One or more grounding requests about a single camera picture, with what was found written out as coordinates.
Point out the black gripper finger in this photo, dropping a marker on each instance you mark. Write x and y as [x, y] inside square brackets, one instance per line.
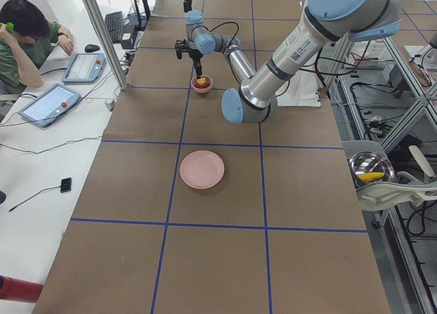
[198, 68]
[187, 5]

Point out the red apple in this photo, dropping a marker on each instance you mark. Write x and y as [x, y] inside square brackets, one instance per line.
[202, 82]

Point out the pink bowl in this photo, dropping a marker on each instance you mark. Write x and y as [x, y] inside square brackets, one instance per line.
[201, 91]

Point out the pink plate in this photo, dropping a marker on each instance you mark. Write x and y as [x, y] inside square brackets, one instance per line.
[202, 169]

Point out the steel bowl with corn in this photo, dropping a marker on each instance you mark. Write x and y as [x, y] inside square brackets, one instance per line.
[370, 167]

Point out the black keyboard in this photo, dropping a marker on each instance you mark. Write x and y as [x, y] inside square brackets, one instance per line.
[114, 25]

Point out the black computer mouse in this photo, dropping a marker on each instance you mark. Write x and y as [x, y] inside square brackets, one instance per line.
[90, 48]

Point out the far blue teach pendant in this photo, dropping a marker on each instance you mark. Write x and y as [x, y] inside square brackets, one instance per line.
[84, 68]

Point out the blue teach pendant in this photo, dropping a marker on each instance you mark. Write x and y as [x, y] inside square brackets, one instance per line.
[84, 68]
[49, 106]

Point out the near blue teach pendant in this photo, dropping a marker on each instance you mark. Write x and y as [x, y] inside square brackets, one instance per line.
[49, 106]

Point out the person in green shirt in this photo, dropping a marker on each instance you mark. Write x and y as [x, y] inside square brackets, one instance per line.
[27, 39]

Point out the small black square pad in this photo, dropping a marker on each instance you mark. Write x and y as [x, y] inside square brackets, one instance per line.
[66, 185]

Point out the red cylinder bottle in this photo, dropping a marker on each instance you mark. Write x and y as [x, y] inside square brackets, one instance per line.
[19, 290]

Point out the aluminium frame post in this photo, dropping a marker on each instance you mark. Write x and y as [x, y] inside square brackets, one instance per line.
[99, 26]

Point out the white camera post with base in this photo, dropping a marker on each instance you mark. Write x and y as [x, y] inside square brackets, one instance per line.
[300, 90]

